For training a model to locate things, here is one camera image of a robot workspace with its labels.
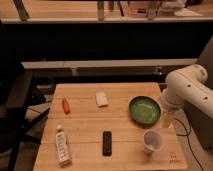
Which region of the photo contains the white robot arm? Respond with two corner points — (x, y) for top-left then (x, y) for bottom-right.
(159, 64), (213, 128)

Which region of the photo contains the black remote control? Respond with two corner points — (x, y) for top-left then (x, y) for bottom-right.
(102, 131), (112, 156)

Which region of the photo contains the white plastic bottle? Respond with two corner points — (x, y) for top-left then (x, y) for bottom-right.
(55, 125), (72, 167)

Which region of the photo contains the black office chair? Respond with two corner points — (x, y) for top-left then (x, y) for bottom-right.
(0, 20), (49, 171)

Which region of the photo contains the orange carrot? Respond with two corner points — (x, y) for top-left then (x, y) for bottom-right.
(62, 98), (70, 114)

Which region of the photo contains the white sponge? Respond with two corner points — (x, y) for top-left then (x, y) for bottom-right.
(96, 92), (108, 107)

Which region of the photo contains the clear plastic cup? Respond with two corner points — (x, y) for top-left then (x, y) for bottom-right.
(143, 130), (164, 155)

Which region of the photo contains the black cable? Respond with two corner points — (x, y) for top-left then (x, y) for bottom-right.
(173, 117), (204, 171)

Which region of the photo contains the green ceramic bowl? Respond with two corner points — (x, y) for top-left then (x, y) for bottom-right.
(129, 96), (161, 125)

